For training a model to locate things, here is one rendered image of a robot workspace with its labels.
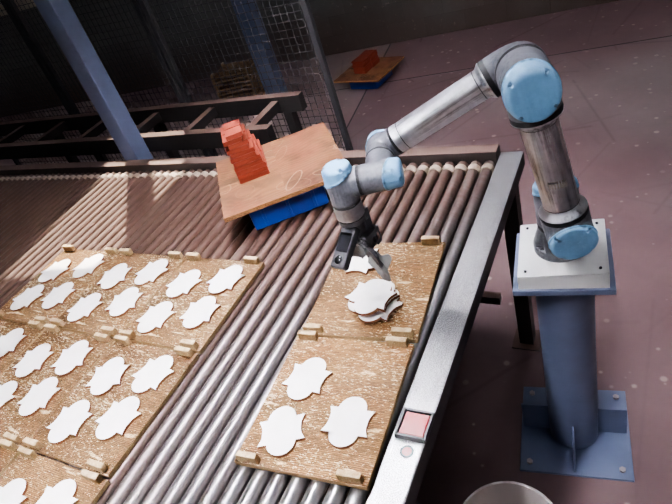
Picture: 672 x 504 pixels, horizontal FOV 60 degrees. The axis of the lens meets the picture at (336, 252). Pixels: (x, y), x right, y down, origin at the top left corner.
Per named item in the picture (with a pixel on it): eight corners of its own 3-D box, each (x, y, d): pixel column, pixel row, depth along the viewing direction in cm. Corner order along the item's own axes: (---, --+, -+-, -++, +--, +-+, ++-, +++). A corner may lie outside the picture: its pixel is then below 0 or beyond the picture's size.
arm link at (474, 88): (523, 16, 134) (355, 132, 155) (533, 32, 125) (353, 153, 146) (546, 56, 139) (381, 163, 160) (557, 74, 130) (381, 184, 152)
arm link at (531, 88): (589, 222, 155) (542, 34, 125) (606, 258, 143) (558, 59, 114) (543, 236, 159) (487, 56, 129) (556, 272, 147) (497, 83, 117)
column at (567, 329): (625, 392, 228) (628, 215, 177) (634, 482, 201) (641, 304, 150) (523, 388, 243) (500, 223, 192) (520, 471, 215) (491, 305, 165)
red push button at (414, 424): (431, 418, 136) (430, 415, 135) (423, 440, 132) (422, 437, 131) (407, 414, 139) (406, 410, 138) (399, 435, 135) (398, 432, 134)
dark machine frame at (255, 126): (354, 245, 354) (302, 90, 294) (329, 289, 329) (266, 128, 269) (44, 231, 496) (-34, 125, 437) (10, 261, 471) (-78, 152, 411)
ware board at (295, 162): (324, 125, 254) (323, 121, 253) (352, 174, 214) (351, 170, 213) (217, 165, 253) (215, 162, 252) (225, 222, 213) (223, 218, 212)
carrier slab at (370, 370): (415, 347, 154) (413, 343, 153) (369, 491, 126) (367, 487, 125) (299, 338, 169) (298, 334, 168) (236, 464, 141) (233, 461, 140)
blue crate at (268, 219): (315, 169, 247) (308, 148, 241) (331, 203, 222) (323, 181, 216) (247, 195, 246) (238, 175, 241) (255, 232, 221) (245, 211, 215)
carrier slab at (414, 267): (445, 245, 183) (445, 241, 182) (418, 343, 154) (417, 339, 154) (344, 247, 198) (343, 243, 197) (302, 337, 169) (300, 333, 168)
